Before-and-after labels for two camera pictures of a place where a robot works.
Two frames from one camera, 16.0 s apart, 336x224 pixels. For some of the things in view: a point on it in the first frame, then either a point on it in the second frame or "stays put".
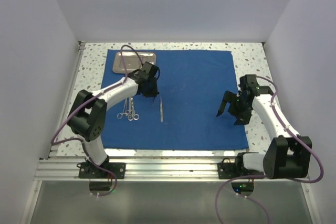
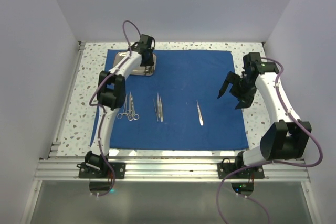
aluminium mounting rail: [182, 169] stays put
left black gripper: [154, 93] -> [151, 60]
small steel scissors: [133, 115] stays put
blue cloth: [184, 115] stays put
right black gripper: [242, 118] -> [245, 99]
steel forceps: [119, 115] stays put
